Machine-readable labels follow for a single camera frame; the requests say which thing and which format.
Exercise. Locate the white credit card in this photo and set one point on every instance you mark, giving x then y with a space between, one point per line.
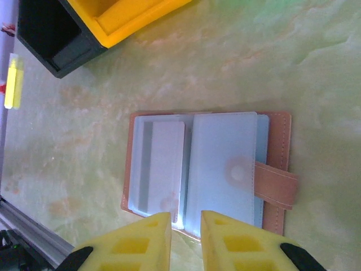
166 158

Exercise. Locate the long aluminium frame rail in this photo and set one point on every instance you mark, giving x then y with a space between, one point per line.
36 226

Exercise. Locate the black plastic bin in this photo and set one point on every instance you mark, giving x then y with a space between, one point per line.
73 60

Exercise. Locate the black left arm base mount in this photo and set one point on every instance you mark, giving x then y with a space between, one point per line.
11 251

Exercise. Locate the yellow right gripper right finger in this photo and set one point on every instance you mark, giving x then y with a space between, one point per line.
239 248

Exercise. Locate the yellow plastic bin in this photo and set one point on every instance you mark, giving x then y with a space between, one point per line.
118 31

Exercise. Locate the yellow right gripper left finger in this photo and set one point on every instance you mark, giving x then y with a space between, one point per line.
127 248

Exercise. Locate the yellow highlighter pen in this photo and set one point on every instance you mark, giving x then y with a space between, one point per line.
14 84

